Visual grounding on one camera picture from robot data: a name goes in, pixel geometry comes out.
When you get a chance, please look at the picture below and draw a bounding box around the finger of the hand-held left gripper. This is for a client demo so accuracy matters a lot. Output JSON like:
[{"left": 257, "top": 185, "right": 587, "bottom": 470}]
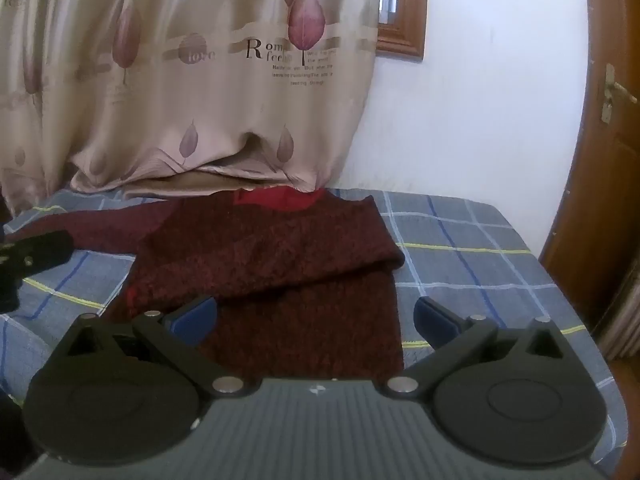
[{"left": 0, "top": 230, "right": 74, "bottom": 281}]

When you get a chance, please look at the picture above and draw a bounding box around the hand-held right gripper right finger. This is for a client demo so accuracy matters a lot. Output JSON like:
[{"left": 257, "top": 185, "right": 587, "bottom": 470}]
[{"left": 385, "top": 296, "right": 577, "bottom": 402}]

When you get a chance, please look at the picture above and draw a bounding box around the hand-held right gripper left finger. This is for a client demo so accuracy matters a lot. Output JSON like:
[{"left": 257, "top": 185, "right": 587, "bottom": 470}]
[{"left": 54, "top": 296, "right": 262, "bottom": 403}]

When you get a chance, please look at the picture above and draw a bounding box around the dark red knit sweater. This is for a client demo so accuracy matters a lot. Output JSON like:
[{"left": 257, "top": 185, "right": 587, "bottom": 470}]
[{"left": 4, "top": 187, "right": 407, "bottom": 385}]

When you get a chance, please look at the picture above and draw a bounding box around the grey plaid bed sheet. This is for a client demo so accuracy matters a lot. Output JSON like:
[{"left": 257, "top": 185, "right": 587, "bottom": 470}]
[{"left": 0, "top": 187, "right": 632, "bottom": 467}]

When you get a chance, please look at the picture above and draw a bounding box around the beige leaf print curtain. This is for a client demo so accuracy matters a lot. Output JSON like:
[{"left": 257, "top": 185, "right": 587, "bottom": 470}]
[{"left": 0, "top": 0, "right": 382, "bottom": 217}]

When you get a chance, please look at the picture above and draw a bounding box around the brass door handle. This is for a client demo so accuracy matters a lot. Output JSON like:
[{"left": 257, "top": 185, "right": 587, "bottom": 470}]
[{"left": 600, "top": 63, "right": 639, "bottom": 124}]

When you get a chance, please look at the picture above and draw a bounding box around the brown wooden window frame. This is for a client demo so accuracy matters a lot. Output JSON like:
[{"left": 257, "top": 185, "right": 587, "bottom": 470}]
[{"left": 375, "top": 0, "right": 431, "bottom": 59}]

